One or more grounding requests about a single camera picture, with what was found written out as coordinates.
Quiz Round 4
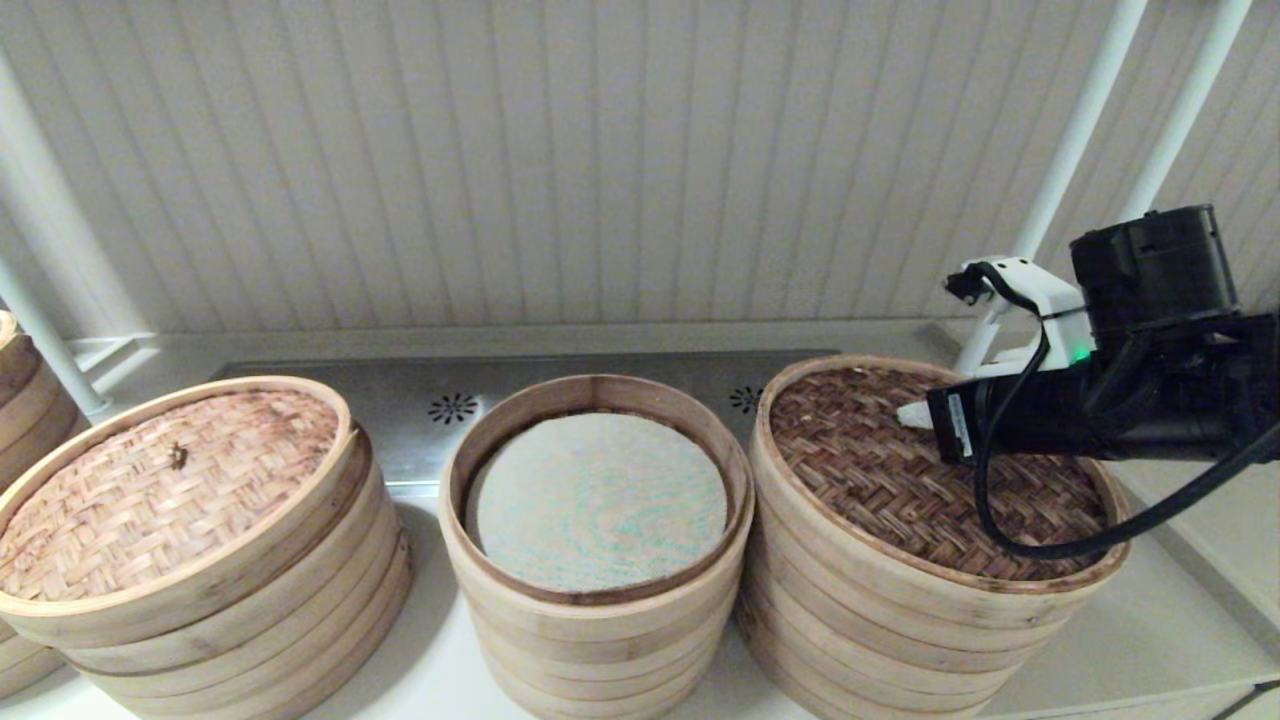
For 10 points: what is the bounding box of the dark woven bamboo lid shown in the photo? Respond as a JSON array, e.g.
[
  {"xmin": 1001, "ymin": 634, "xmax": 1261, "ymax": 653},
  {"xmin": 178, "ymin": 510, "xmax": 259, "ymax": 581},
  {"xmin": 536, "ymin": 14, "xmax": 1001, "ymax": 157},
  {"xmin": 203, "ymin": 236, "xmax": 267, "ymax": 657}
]
[{"xmin": 755, "ymin": 355, "xmax": 1133, "ymax": 593}]

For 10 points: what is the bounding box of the large bamboo steamer stack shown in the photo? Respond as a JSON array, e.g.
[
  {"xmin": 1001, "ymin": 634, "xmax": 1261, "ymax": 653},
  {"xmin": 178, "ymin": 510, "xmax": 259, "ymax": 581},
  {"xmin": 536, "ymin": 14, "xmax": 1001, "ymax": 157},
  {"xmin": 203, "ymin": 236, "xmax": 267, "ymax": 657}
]
[
  {"xmin": 0, "ymin": 420, "xmax": 414, "ymax": 720},
  {"xmin": 738, "ymin": 450, "xmax": 1101, "ymax": 720}
]

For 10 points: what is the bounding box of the small bamboo steamer stack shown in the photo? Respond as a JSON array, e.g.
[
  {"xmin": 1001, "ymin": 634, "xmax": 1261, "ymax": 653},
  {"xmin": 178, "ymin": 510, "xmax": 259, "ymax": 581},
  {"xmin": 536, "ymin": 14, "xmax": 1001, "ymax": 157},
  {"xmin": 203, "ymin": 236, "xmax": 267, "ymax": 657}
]
[{"xmin": 440, "ymin": 375, "xmax": 756, "ymax": 720}]

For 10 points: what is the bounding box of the light woven bamboo lid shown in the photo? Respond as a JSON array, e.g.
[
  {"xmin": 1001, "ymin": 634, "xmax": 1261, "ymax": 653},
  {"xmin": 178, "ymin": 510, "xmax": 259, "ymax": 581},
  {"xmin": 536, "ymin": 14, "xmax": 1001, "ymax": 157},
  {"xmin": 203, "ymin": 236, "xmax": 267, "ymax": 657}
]
[{"xmin": 0, "ymin": 376, "xmax": 361, "ymax": 649}]

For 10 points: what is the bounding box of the black boxy motor housing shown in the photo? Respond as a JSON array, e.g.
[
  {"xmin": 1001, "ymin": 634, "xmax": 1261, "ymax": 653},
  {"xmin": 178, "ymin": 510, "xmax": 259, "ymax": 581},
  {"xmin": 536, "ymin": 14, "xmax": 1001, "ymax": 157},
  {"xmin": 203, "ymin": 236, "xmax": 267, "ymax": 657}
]
[{"xmin": 1070, "ymin": 205, "xmax": 1243, "ymax": 348}]

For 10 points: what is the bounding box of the thick white column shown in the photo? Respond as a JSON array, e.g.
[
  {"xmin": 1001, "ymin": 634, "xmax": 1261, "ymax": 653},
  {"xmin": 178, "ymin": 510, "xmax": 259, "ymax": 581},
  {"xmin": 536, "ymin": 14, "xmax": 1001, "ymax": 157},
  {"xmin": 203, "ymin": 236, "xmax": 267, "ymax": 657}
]
[{"xmin": 0, "ymin": 50, "xmax": 151, "ymax": 341}]

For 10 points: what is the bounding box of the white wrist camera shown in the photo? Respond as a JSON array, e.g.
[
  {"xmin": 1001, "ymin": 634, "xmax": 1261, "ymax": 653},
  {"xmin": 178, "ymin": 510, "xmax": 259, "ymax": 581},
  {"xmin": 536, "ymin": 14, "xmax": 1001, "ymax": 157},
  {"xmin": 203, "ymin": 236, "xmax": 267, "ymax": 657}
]
[{"xmin": 944, "ymin": 257, "xmax": 1093, "ymax": 381}]

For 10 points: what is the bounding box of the black camera cable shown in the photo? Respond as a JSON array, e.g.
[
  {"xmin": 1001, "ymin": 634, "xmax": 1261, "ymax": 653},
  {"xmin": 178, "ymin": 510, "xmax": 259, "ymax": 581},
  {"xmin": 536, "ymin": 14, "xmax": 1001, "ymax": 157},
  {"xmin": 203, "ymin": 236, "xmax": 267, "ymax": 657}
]
[{"xmin": 974, "ymin": 262, "xmax": 1280, "ymax": 562}]

